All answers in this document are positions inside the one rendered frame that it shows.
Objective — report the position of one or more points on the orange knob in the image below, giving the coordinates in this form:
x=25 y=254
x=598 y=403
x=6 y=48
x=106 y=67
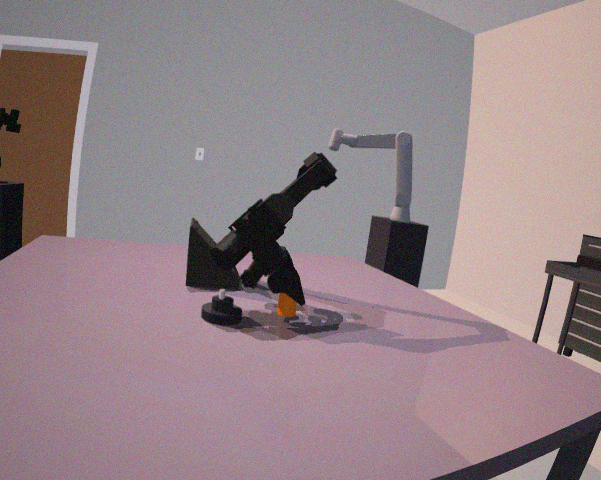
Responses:
x=286 y=306

